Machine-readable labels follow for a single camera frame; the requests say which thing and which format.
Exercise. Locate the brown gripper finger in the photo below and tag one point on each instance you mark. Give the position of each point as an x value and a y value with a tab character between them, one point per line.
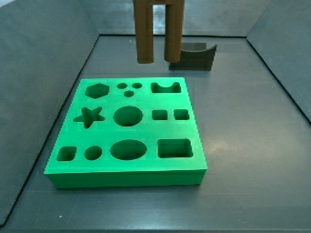
174	30
143	15

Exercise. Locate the dark grey square-circle block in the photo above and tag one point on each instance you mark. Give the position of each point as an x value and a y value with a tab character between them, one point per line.
197	57

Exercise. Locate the green shape sorter board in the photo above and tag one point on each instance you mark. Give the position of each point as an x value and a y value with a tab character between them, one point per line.
129	135

